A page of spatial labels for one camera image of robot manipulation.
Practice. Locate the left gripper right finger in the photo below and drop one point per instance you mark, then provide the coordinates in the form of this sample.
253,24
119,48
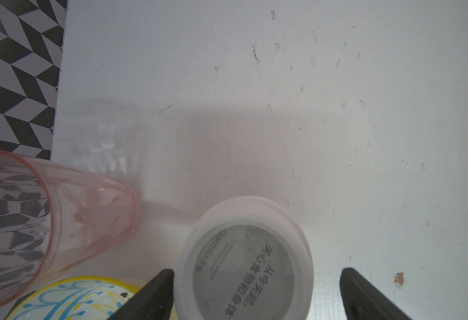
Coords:
363,301

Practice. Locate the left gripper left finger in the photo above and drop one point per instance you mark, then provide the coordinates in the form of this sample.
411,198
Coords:
153,302

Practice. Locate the yogurt cup edge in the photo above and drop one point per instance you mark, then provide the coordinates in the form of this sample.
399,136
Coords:
246,258

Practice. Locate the patterned round plate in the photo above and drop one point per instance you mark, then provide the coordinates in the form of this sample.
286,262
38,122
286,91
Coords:
87,297

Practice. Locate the clear pink glass cup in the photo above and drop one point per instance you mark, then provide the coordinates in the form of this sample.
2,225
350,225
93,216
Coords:
52,218

